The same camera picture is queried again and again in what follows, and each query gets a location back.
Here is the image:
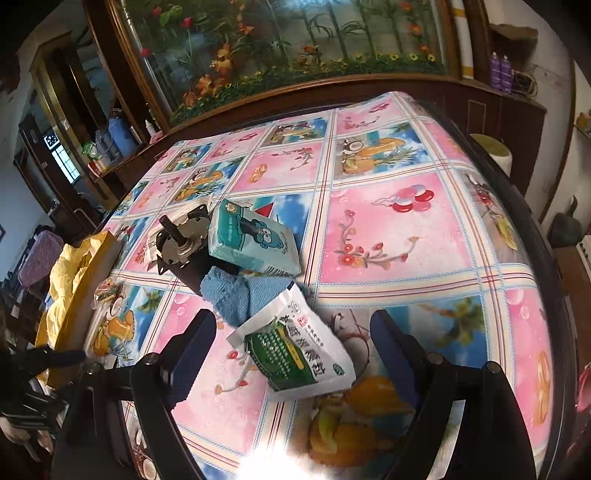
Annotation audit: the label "blue thermos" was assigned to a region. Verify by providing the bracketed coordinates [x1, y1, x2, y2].
[107, 115, 139, 158]

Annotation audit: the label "yellow cardboard box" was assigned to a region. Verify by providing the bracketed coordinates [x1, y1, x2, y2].
[34, 231, 123, 388]

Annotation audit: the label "black metal machine part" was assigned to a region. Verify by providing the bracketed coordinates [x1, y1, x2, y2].
[154, 205, 218, 296]

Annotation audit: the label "painted glass cabinet panel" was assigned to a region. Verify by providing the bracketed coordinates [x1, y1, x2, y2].
[108, 0, 458, 123]

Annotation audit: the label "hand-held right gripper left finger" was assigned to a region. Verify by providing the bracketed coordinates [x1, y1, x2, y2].
[51, 309, 218, 480]

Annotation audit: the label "purple cushioned chair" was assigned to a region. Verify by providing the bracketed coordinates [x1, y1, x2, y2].
[18, 231, 64, 288]

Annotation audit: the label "white yellow striped cloth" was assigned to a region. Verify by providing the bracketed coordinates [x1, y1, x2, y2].
[450, 0, 476, 79]

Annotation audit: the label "green white medicine packet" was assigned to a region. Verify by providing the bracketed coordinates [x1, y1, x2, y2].
[228, 281, 356, 402]

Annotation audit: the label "blue towel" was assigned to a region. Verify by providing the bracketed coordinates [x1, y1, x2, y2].
[201, 268, 301, 326]

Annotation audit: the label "barred window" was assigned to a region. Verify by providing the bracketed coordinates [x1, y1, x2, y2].
[44, 134, 81, 183]

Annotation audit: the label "printed tablecloth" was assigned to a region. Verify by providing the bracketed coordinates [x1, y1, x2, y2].
[83, 91, 555, 480]

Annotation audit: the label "teal tissue pack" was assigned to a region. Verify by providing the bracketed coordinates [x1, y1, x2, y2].
[208, 198, 301, 278]

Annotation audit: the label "dark rounded object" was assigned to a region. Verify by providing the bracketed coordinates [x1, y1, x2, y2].
[547, 196, 583, 247]

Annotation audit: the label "clear plastic bottle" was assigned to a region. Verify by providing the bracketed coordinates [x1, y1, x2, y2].
[95, 129, 114, 160]

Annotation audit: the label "tangled cables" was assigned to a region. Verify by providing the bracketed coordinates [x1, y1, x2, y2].
[515, 69, 542, 96]

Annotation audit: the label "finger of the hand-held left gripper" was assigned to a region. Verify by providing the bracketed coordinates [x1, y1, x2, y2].
[13, 349, 88, 371]

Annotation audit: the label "green white round stool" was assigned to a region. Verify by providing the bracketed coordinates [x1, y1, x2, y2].
[471, 134, 514, 178]

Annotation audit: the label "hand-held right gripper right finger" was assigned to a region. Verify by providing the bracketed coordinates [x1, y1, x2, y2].
[369, 309, 539, 480]

